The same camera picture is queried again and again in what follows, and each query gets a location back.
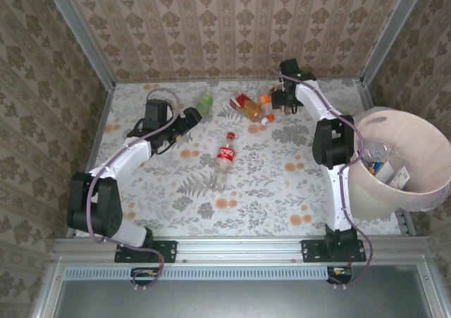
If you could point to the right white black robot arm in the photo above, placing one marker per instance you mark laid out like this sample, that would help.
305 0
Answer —
334 198

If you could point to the aluminium frame post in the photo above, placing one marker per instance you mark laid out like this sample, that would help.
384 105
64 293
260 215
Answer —
398 25
77 25

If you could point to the floral patterned table cover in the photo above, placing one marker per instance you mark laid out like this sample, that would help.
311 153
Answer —
282 191

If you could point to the round beige bin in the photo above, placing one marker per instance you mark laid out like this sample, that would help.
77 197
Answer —
415 131

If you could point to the small black connector box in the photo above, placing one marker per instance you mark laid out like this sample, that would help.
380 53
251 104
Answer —
144 273
340 272

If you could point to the red label cola bottle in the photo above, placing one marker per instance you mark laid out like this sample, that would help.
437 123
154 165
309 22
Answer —
225 153

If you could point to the grey metal panel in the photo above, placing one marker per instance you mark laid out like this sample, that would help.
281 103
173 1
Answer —
229 300

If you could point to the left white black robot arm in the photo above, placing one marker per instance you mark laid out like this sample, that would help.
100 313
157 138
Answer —
123 159

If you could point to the orange label plastic bottle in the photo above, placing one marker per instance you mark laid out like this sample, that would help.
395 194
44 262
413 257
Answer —
264 100

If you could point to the brown label plastic bottle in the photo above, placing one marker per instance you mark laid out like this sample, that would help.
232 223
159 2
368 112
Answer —
275 89

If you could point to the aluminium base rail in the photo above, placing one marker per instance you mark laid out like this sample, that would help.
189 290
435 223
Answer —
239 249

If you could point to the green label plastic bottle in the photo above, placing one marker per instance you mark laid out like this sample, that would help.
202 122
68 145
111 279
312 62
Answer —
204 104

